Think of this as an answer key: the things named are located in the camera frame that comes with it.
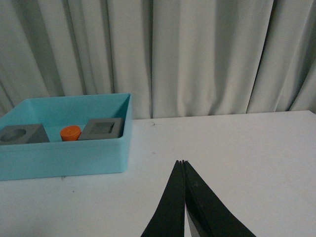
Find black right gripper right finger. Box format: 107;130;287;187
183;161;255;237

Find orange cylinder part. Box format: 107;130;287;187
60;125;81;141

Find gray block with square hole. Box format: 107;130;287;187
78;118;123;141

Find blue plastic box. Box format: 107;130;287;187
0;93;133;181

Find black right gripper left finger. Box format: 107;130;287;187
142;161;186;237

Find white pleated curtain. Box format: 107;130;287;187
0;0;316;119

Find gray block with round hole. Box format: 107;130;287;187
0;124;49;145

